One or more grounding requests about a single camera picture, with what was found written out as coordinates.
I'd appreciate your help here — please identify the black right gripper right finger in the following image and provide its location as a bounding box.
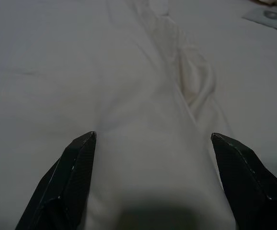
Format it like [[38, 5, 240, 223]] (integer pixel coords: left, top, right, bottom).
[[211, 132, 277, 230]]

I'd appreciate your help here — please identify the grey printed paper card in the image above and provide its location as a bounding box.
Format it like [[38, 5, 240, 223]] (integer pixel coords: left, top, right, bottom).
[[241, 6, 277, 33]]

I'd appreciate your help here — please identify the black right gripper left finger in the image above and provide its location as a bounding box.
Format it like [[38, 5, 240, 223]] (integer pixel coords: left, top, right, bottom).
[[15, 131, 97, 230]]

